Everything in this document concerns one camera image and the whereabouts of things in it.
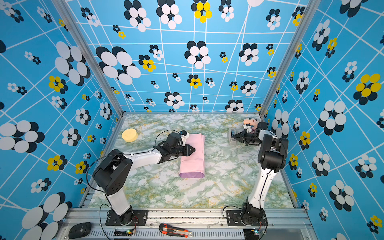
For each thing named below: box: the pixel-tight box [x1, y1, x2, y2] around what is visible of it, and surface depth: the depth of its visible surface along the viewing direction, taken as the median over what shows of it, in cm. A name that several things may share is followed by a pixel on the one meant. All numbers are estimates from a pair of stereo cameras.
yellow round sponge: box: [121, 128, 138, 143], surface depth 106 cm
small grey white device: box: [228, 127, 237, 146], surface depth 103 cm
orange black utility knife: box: [159, 223, 193, 238], surface depth 71 cm
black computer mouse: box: [68, 222, 92, 239], surface depth 71 cm
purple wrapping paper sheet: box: [179, 133, 206, 179], surface depth 88 cm
